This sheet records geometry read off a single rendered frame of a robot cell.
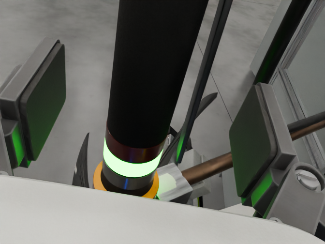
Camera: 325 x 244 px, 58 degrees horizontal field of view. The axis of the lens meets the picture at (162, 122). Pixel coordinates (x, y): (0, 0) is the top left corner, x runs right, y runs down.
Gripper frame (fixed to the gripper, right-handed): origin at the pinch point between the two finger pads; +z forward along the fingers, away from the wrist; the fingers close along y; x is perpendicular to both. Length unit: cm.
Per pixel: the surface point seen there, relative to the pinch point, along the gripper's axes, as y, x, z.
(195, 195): 18, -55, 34
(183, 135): 2.1, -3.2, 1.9
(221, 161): 7.4, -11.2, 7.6
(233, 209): 26, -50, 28
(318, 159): 69, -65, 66
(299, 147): 70, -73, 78
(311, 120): 17.6, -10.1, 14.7
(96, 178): -2.3, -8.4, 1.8
